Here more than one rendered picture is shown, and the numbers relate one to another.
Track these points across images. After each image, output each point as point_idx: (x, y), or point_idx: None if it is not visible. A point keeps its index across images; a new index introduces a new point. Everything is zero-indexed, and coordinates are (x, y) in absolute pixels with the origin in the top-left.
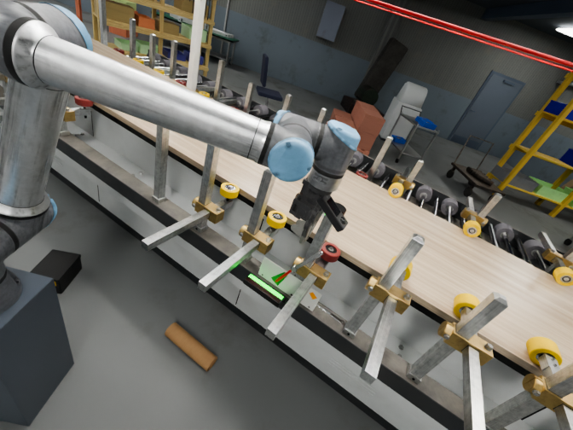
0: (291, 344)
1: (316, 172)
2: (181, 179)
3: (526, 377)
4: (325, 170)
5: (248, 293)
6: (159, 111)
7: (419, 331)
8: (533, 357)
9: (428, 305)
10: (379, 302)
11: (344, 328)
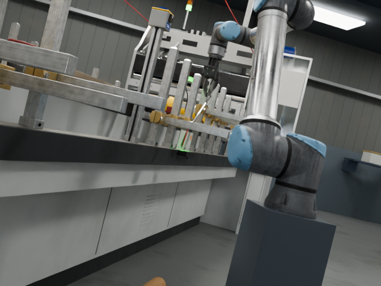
0: (125, 240)
1: (224, 49)
2: (76, 126)
3: None
4: (227, 46)
5: (162, 181)
6: None
7: None
8: (194, 116)
9: (183, 116)
10: (162, 138)
11: (194, 148)
